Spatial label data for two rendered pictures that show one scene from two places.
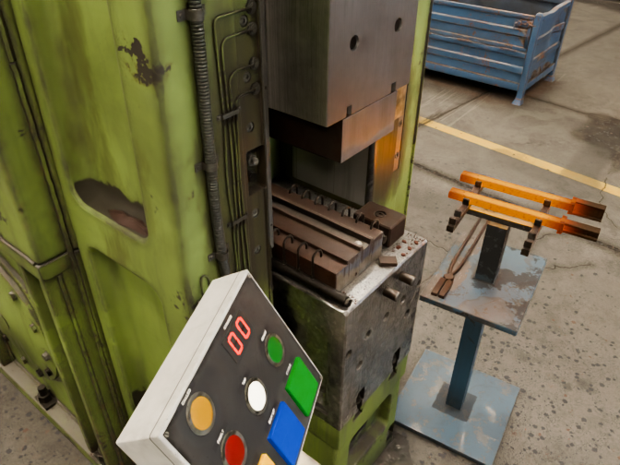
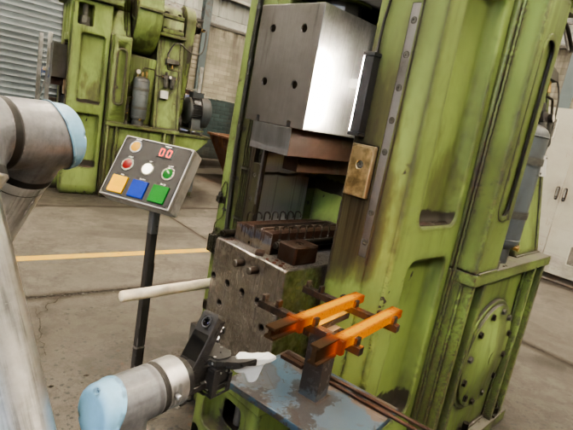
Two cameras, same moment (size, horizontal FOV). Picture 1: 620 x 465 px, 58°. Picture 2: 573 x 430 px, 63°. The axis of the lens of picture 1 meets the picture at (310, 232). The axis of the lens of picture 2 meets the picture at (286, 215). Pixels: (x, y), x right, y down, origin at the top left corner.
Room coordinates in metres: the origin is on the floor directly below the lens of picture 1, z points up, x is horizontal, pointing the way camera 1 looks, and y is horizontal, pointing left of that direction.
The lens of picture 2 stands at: (1.31, -1.78, 1.40)
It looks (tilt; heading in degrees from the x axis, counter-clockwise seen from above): 12 degrees down; 95
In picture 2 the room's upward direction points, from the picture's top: 10 degrees clockwise
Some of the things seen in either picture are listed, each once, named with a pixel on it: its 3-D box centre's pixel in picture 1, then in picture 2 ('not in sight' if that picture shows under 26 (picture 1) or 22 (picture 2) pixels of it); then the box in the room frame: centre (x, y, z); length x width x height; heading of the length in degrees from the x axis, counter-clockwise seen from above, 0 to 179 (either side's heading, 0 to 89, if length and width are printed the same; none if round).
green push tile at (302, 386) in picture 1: (300, 387); (159, 194); (0.65, 0.01, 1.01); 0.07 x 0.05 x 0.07; 166
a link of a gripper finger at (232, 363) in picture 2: not in sight; (234, 360); (1.20, -0.94, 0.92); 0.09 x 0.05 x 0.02; 23
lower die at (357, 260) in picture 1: (294, 229); (292, 232); (1.20, 0.04, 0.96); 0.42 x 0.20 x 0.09; 51
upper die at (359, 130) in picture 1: (292, 100); (309, 142); (1.20, 0.04, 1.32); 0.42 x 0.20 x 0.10; 51
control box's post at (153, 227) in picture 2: not in sight; (145, 287); (0.59, 0.16, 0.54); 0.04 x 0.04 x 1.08; 51
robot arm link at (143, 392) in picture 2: not in sight; (124, 402); (1.05, -1.11, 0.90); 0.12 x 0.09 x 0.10; 59
